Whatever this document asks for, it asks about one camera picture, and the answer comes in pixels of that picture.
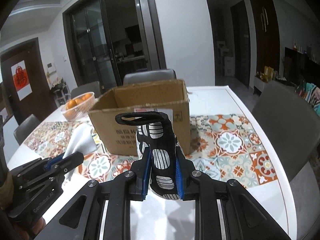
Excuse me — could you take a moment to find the black white patterned mitt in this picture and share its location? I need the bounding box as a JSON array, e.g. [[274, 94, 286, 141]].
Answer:
[[115, 111, 180, 200]]

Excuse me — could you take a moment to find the person's left hand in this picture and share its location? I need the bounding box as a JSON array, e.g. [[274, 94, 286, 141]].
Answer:
[[1, 172, 46, 239]]

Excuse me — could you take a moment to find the grey chair left edge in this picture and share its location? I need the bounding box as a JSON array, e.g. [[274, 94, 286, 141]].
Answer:
[[14, 114, 41, 145]]

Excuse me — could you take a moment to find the white basket of oranges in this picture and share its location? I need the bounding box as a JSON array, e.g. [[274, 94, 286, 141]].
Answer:
[[61, 92, 96, 121]]

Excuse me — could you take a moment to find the brown cardboard box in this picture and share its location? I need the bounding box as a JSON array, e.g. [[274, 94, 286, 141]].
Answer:
[[88, 78, 192, 157]]

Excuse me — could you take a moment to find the patterned tile table runner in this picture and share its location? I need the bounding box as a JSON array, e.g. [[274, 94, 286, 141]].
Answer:
[[23, 114, 278, 188]]

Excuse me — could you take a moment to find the grey chair far left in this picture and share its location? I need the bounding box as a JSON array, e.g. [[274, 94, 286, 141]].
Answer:
[[71, 81, 103, 98]]

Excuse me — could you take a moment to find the red fu door poster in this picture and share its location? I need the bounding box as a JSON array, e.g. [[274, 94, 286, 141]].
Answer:
[[11, 60, 32, 101]]

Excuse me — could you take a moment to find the grey chair right side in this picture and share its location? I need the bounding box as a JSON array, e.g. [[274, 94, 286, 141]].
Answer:
[[252, 81, 319, 181]]

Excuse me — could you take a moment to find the grey chair behind box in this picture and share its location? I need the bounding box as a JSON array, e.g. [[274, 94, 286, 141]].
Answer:
[[123, 69, 177, 85]]

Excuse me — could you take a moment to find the wooden high chair with clothes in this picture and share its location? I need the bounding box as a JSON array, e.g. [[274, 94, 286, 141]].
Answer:
[[295, 80, 320, 116]]

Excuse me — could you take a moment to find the black sliding glass door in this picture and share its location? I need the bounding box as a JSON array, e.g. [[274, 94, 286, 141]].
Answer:
[[62, 0, 167, 90]]

